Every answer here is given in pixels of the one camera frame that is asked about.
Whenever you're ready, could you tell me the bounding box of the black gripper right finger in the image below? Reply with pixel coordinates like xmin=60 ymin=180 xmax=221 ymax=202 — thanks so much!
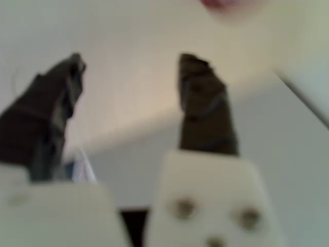
xmin=147 ymin=52 xmax=284 ymax=247

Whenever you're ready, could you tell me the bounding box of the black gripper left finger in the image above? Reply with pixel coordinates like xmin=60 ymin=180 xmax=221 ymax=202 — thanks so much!
xmin=0 ymin=52 xmax=87 ymax=184

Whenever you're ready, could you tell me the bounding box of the red object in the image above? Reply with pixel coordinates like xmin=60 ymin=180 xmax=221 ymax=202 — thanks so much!
xmin=198 ymin=0 xmax=243 ymax=11

